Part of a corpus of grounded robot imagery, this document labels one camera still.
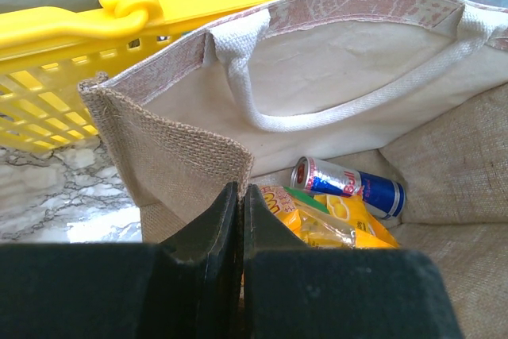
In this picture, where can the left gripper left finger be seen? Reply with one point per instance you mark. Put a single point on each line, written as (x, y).
(182, 287)

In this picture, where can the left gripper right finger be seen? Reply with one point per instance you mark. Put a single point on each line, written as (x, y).
(294, 291)

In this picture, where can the orange yellow snack bag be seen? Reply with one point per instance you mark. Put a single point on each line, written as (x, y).
(348, 224)

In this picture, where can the green snack bag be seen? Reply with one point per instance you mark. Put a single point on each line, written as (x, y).
(305, 198)

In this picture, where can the red bull can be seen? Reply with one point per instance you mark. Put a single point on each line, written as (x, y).
(385, 197)

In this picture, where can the brown jute tote bag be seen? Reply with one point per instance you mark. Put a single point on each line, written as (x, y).
(416, 89)

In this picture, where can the yellow plastic shopping basket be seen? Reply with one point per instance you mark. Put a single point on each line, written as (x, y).
(46, 51)

